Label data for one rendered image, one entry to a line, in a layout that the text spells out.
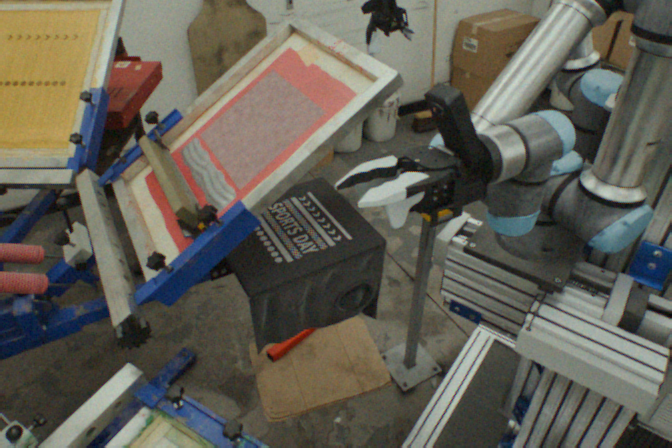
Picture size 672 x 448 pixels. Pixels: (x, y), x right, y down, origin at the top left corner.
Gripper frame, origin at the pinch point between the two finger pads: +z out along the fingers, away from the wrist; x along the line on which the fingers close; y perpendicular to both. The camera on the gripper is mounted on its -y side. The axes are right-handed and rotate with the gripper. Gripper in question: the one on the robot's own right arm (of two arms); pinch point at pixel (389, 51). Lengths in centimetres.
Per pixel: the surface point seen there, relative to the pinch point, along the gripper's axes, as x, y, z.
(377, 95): -22.3, 29.2, -9.3
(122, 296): -96, 28, 5
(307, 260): -53, 17, 40
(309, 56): -22.0, -8.5, -6.5
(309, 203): -39, -9, 44
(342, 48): -17.2, 5.3, -11.4
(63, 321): -120, 3, 23
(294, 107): -35.9, 5.9, -2.8
